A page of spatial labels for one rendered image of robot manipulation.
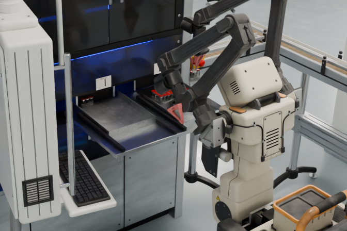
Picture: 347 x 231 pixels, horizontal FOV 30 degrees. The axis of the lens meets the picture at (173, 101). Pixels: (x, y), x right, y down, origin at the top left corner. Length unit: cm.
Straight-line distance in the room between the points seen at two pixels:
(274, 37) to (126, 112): 86
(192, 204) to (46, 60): 200
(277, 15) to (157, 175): 133
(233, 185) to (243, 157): 14
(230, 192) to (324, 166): 195
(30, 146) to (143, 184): 131
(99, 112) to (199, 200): 116
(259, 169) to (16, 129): 98
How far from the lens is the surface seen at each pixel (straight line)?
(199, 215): 395
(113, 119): 310
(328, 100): 548
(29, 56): 225
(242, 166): 264
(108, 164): 339
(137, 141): 293
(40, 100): 233
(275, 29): 272
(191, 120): 306
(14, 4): 239
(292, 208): 254
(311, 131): 394
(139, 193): 363
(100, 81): 313
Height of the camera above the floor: 238
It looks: 27 degrees down
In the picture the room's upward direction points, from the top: 2 degrees clockwise
